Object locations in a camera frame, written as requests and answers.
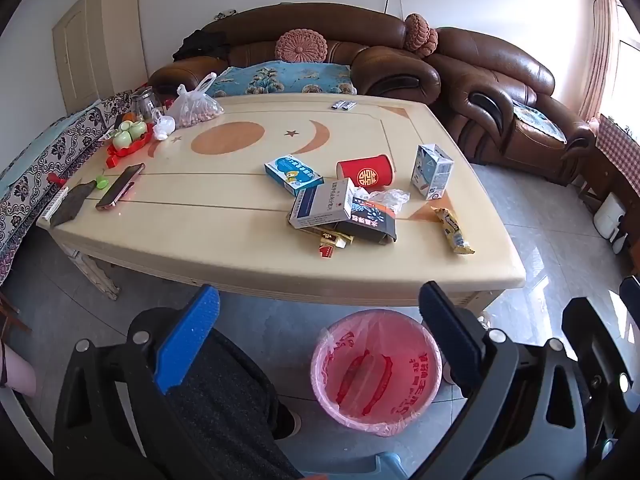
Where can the red checkered tablecloth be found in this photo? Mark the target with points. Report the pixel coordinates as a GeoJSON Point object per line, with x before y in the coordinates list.
{"type": "Point", "coordinates": [620, 137]}

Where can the red cigarette pack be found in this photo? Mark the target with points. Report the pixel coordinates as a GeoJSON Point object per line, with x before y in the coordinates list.
{"type": "Point", "coordinates": [327, 250]}

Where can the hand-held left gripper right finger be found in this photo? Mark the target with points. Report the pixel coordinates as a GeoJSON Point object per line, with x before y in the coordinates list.
{"type": "Point", "coordinates": [450, 327]}

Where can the dark snowflake print box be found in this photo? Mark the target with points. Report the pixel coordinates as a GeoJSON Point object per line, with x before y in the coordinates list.
{"type": "Point", "coordinates": [372, 221]}

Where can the black clothing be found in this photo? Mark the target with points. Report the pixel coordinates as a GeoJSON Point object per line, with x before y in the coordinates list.
{"type": "Point", "coordinates": [202, 44]}

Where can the white and blue medicine box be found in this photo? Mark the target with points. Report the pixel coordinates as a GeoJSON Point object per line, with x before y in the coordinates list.
{"type": "Point", "coordinates": [322, 205]}

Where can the plastic bag of nuts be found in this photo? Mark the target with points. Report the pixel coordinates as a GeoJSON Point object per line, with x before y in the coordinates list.
{"type": "Point", "coordinates": [195, 106]}

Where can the crumpled white plastic bag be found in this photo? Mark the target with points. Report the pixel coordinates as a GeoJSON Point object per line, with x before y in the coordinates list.
{"type": "Point", "coordinates": [164, 127]}

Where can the black shoe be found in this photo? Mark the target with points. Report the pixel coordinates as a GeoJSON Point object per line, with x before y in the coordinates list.
{"type": "Point", "coordinates": [291, 419]}

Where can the white remote control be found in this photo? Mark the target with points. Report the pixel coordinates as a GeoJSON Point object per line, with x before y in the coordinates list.
{"type": "Point", "coordinates": [53, 204]}

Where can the brown leather armchair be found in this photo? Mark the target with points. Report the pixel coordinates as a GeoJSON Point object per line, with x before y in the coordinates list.
{"type": "Point", "coordinates": [500, 95]}

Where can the blue plastic stool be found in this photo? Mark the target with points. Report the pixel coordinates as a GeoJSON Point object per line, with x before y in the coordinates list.
{"type": "Point", "coordinates": [372, 466]}

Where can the red paper cup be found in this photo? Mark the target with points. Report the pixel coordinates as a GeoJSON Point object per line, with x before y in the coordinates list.
{"type": "Point", "coordinates": [366, 172]}

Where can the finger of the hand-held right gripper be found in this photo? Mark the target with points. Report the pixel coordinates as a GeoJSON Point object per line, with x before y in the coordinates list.
{"type": "Point", "coordinates": [587, 327]}
{"type": "Point", "coordinates": [631, 292]}

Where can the light blue seat cloth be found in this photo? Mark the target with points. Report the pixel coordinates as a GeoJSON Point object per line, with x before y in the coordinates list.
{"type": "Point", "coordinates": [540, 117]}

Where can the clear plastic wrapper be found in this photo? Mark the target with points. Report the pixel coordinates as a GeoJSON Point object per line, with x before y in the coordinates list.
{"type": "Point", "coordinates": [389, 199]}

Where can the dark grey pouch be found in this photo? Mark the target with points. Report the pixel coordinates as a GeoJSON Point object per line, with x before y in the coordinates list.
{"type": "Point", "coordinates": [72, 202]}

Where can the glass teapot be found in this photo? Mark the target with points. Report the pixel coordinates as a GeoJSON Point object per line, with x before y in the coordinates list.
{"type": "Point", "coordinates": [145, 100]}

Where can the yellow snack wrapper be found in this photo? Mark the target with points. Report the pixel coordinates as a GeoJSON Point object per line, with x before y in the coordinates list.
{"type": "Point", "coordinates": [452, 230]}

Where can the blue floral sofa cover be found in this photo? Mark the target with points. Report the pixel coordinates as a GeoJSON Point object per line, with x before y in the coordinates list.
{"type": "Point", "coordinates": [280, 79]}

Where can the white milk carton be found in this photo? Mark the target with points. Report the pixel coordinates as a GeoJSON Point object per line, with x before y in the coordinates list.
{"type": "Point", "coordinates": [431, 171]}

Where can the green tea set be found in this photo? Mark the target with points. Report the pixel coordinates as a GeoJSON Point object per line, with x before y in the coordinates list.
{"type": "Point", "coordinates": [131, 131]}

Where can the red tea tray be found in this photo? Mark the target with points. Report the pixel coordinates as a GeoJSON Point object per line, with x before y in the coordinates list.
{"type": "Point", "coordinates": [127, 147]}

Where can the smartphone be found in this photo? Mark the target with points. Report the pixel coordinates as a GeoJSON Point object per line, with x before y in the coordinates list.
{"type": "Point", "coordinates": [120, 186]}

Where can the beige wooden coffee table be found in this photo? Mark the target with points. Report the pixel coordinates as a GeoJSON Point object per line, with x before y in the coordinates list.
{"type": "Point", "coordinates": [225, 200]}

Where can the pink round cushion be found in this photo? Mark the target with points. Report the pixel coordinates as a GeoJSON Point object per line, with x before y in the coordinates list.
{"type": "Point", "coordinates": [301, 46]}
{"type": "Point", "coordinates": [420, 34]}

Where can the pink curtain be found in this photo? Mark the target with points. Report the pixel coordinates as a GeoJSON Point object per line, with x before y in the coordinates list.
{"type": "Point", "coordinates": [600, 45]}

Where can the small green toy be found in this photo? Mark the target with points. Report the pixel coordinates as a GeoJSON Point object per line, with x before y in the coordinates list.
{"type": "Point", "coordinates": [102, 182]}

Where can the brown leather sofa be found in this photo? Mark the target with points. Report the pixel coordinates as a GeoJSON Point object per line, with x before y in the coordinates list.
{"type": "Point", "coordinates": [325, 40]}

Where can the white floor appliance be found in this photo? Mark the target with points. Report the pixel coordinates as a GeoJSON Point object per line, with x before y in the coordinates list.
{"type": "Point", "coordinates": [609, 220]}

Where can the pink trash bin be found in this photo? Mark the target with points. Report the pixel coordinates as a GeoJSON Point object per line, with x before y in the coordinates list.
{"type": "Point", "coordinates": [375, 375]}

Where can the floral patterned sofa cover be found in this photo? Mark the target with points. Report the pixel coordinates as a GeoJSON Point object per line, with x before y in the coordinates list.
{"type": "Point", "coordinates": [45, 155]}

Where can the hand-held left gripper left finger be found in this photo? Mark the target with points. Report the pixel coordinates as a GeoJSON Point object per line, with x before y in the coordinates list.
{"type": "Point", "coordinates": [187, 340]}

